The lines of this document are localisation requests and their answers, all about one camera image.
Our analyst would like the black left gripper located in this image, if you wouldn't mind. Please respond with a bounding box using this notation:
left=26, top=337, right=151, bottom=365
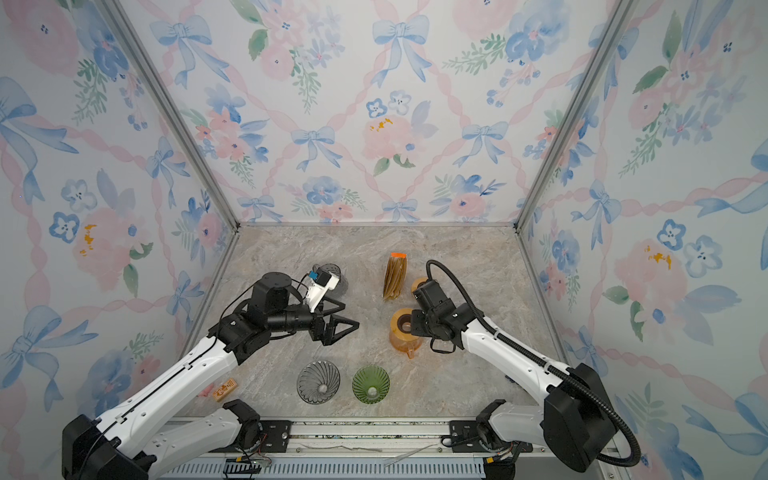
left=269, top=296, right=360, bottom=346

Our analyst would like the orange glass carafe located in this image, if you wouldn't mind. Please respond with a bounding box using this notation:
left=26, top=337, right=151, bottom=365
left=389, top=329, right=423, bottom=359

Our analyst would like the green glass dripper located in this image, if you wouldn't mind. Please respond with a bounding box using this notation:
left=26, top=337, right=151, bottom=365
left=352, top=365, right=390, bottom=404

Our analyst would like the wooden ring holder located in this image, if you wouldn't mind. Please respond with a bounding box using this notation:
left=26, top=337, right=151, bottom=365
left=390, top=308, right=414, bottom=336
left=411, top=277, right=428, bottom=293

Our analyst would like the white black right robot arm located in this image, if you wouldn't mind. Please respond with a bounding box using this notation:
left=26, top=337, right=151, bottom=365
left=411, top=279, right=620, bottom=472

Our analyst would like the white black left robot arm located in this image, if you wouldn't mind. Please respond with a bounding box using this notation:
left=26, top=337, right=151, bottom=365
left=61, top=268, right=359, bottom=479

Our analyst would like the grey glass dripper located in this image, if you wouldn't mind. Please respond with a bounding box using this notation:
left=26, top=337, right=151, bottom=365
left=297, top=360, right=341, bottom=405

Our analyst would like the clear grey glass carafe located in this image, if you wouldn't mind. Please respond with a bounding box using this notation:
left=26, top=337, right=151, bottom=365
left=320, top=263, right=348, bottom=300

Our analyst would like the small wooden toy block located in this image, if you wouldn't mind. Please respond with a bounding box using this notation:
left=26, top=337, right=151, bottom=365
left=212, top=378, right=238, bottom=401

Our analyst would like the pink small toy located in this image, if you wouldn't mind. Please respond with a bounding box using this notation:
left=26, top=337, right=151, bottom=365
left=198, top=383, right=215, bottom=397

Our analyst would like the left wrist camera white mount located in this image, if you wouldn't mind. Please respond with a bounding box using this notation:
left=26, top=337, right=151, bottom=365
left=303, top=268, right=338, bottom=313

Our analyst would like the aluminium mounting rail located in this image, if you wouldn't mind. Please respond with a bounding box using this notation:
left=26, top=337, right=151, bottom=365
left=133, top=413, right=622, bottom=479

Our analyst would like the black corrugated cable conduit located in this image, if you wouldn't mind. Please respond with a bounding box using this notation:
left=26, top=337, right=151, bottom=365
left=424, top=259, right=642, bottom=469

